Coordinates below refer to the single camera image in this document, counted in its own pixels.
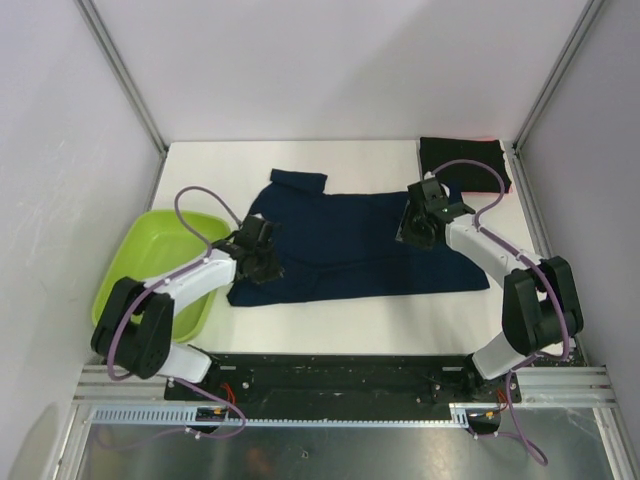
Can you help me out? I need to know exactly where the navy blue t shirt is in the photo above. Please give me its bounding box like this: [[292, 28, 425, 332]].
[[227, 169, 489, 307]]

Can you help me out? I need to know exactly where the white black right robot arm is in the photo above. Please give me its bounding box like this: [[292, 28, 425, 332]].
[[396, 177, 584, 401]]

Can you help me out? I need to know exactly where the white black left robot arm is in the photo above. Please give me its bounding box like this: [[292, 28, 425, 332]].
[[91, 215, 283, 400]]

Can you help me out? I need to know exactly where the folded black t shirt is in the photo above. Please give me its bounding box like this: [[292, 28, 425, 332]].
[[419, 137, 499, 193]]

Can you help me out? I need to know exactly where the green plastic bin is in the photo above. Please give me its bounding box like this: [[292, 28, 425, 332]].
[[91, 210, 231, 343]]

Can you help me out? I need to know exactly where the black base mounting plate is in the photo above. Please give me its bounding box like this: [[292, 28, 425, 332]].
[[196, 353, 521, 404]]

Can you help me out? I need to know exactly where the grey slotted cable duct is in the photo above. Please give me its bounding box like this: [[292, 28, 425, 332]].
[[91, 405, 469, 428]]

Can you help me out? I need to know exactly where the aluminium front frame rail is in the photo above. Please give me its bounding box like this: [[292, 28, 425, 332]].
[[73, 365, 166, 405]]

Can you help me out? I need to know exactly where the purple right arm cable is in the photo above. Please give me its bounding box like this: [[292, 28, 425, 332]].
[[432, 158, 574, 466]]

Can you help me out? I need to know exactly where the right aluminium frame post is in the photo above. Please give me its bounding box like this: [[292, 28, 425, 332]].
[[512, 0, 608, 150]]

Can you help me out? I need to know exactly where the aluminium frame post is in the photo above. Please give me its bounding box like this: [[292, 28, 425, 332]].
[[73, 0, 169, 154], [512, 0, 608, 150]]

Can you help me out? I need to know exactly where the left aluminium frame post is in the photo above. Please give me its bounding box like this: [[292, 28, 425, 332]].
[[73, 0, 169, 154]]

